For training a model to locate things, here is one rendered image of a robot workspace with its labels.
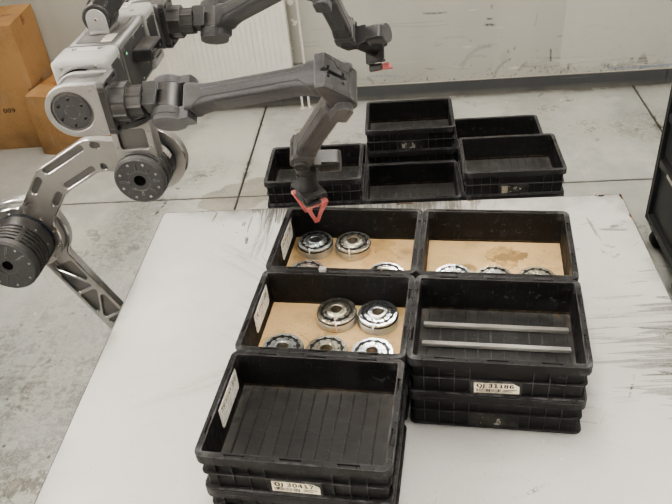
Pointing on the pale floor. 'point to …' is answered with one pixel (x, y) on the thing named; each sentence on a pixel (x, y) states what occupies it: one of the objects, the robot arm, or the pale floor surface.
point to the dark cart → (662, 191)
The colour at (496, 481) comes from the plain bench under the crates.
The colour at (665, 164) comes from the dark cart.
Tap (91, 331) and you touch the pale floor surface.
